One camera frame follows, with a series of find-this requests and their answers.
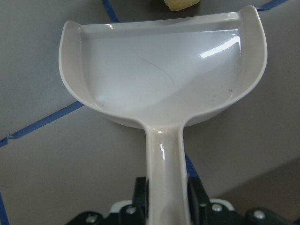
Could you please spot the pale green trash chunk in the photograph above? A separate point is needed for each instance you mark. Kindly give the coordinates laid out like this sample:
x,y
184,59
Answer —
x,y
178,5

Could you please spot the white plastic dustpan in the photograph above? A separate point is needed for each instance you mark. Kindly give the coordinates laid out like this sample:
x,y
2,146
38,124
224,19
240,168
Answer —
x,y
162,76

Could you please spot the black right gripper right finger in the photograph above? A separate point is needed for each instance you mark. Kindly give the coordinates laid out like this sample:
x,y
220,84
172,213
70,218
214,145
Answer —
x,y
202,210

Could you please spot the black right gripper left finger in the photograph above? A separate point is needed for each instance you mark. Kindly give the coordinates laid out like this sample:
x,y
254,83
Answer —
x,y
135,213

